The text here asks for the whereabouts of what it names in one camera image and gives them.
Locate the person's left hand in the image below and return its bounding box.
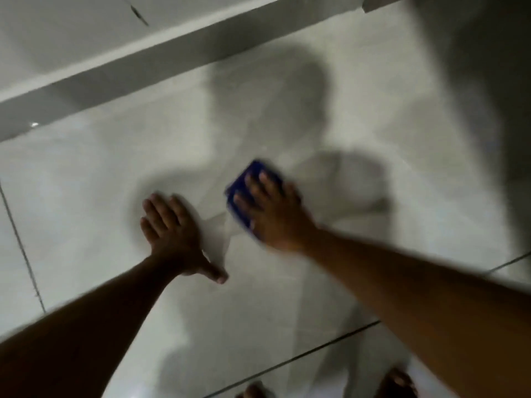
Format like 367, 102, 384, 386
140, 192, 229, 285

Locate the person's right hand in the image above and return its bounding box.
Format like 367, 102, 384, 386
232, 171, 321, 256

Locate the blue scrubbing sponge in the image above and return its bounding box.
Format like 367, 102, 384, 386
224, 159, 287, 239

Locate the person's left forearm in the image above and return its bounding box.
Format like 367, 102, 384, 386
0, 255, 180, 398

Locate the person's right forearm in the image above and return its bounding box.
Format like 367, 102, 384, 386
306, 227, 531, 398

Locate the person's left foot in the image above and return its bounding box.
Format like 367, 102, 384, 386
236, 380, 275, 398

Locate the person's foot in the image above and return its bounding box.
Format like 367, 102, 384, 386
236, 380, 275, 398
374, 367, 418, 398

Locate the person's right foot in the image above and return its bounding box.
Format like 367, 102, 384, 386
374, 367, 418, 398

